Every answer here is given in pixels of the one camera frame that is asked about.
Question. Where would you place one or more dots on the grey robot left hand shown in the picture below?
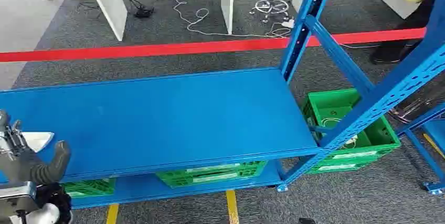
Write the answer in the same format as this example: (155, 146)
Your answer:
(31, 170)

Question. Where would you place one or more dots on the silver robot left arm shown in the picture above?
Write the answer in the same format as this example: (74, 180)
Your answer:
(17, 196)

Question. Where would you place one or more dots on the green plastic crate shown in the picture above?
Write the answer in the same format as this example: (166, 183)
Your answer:
(87, 187)
(333, 103)
(174, 179)

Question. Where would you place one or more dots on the yellow floor tape strip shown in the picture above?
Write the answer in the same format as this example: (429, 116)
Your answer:
(112, 215)
(434, 146)
(232, 208)

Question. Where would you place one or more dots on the blue steel shelf rack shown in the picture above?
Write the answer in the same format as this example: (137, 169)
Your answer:
(156, 118)
(434, 130)

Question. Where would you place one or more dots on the red floor tape line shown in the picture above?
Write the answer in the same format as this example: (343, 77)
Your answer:
(139, 49)

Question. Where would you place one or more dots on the black robot foot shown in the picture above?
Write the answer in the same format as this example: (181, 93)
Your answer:
(307, 221)

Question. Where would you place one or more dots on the white power adapter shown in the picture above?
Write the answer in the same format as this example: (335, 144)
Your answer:
(288, 23)

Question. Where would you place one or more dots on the black shoe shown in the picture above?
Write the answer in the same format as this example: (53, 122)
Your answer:
(386, 55)

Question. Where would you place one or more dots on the chrome metal part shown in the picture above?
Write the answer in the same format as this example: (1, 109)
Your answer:
(405, 111)

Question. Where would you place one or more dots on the person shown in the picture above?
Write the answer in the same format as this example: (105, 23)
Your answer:
(420, 14)

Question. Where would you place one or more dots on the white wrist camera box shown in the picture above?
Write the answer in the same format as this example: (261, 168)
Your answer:
(38, 140)

